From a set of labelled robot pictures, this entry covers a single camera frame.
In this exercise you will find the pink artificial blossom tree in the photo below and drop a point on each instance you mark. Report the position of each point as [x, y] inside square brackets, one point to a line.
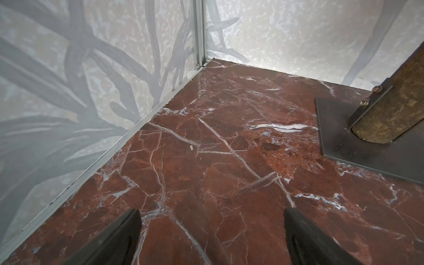
[385, 132]

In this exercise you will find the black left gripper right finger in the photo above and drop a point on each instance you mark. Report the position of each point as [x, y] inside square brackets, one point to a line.
[309, 245]

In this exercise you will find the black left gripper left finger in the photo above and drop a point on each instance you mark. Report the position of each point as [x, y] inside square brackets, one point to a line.
[115, 245]

